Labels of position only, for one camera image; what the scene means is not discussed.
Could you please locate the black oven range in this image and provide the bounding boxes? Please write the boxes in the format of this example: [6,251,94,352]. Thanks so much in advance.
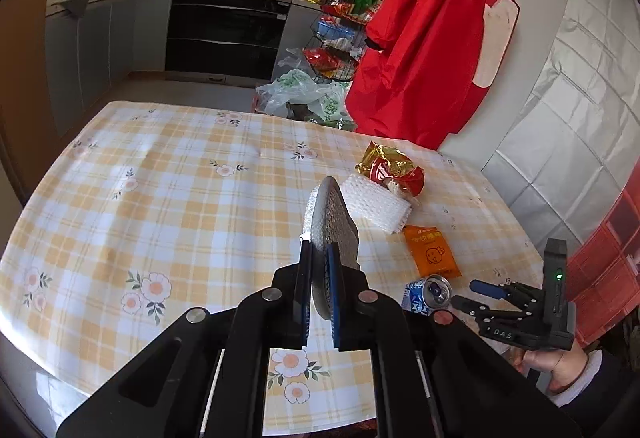
[165,0,291,82]

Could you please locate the grey oval tin lid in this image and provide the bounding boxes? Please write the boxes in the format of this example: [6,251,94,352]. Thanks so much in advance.
[300,176,360,320]

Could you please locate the white foam fruit net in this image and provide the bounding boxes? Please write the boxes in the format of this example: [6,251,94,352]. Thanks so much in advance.
[340,174,412,234]

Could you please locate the crushed red soda can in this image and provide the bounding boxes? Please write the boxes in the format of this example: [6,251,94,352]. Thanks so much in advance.
[369,156,425,198]

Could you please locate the yellow plaid floral tablecloth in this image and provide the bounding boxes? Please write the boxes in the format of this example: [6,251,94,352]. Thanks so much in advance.
[1,102,542,435]

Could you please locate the orange snack packet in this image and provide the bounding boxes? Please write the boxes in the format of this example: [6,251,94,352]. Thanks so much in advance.
[402,226,461,279]

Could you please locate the red printed backdrop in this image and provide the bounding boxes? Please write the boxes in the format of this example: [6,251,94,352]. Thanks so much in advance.
[567,170,639,346]

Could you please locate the white wall cover sheet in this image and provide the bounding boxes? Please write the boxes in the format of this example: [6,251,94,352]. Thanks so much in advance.
[483,0,639,250]

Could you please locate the person's right hand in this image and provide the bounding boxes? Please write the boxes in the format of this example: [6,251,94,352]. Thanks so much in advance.
[513,343,588,394]

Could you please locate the grey kitchen base cabinets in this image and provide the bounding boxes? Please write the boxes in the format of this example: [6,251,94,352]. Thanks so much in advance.
[44,0,172,136]

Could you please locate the gold crumpled foil wrapper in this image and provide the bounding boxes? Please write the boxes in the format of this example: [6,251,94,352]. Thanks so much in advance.
[356,141,416,184]

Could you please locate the crushed blue white can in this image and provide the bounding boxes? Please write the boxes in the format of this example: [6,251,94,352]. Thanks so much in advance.
[400,274,452,316]

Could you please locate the wire storage rack with goods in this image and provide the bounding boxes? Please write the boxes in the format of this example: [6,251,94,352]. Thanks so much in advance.
[302,0,382,83]

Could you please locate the white green plastic bags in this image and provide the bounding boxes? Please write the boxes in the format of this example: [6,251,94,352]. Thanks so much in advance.
[253,48,357,132]

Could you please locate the red hanging apron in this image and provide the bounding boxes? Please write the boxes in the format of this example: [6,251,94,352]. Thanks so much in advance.
[345,0,520,150]

